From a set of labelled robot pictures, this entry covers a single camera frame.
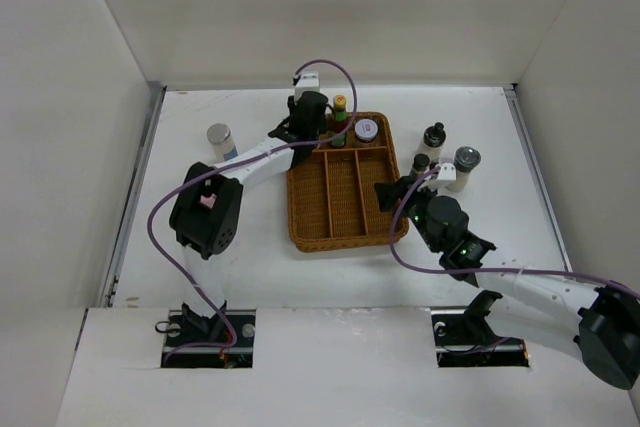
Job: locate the salt bottle black knob cap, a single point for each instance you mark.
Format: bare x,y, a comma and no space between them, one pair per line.
434,138

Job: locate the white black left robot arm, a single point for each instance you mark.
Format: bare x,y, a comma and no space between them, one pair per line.
205,216

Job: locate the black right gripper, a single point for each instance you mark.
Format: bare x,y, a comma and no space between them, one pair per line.
390,191

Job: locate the small pepper jar black cap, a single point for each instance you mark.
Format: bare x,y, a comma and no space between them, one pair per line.
420,165

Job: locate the brown wicker divided basket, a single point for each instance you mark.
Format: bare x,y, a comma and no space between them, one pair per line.
331,200

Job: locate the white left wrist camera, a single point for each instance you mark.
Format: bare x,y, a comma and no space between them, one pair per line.
305,81

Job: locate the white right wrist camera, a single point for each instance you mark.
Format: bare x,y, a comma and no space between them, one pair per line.
446,175

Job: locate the white peppercorn jar silver lid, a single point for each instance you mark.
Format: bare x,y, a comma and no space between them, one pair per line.
220,137

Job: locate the sauce jar white red lid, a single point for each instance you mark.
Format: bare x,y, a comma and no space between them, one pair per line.
366,131

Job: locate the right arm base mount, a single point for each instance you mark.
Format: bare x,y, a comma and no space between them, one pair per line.
463,338

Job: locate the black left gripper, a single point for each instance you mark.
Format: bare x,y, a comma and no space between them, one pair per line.
292,106

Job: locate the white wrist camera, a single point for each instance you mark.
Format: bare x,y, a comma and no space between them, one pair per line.
305,81
446,175

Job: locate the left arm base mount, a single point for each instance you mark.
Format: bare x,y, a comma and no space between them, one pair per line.
193,341

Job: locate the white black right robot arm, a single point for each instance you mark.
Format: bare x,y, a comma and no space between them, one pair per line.
591,319

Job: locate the red sauce bottle green label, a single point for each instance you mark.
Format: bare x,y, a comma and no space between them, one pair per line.
338,121

